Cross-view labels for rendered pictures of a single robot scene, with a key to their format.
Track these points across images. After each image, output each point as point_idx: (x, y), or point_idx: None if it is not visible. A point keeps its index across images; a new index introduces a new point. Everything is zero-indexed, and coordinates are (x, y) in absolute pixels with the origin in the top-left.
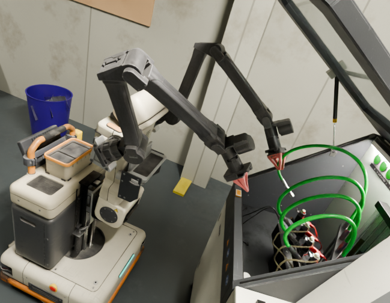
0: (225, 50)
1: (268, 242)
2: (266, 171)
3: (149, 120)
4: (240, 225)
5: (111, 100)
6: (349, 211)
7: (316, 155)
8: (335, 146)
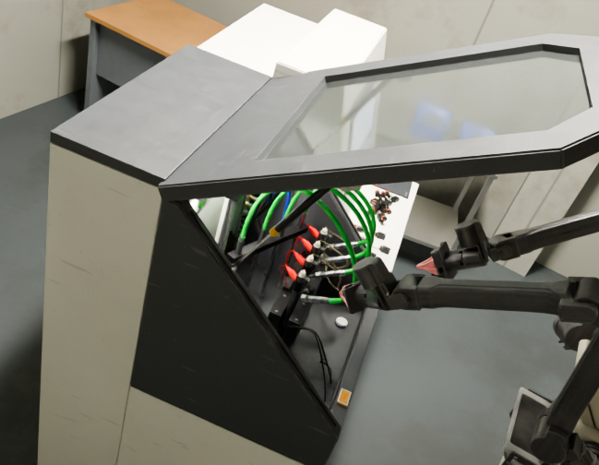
0: (573, 304)
1: None
2: (305, 378)
3: (588, 339)
4: (358, 342)
5: None
6: None
7: (250, 293)
8: (322, 201)
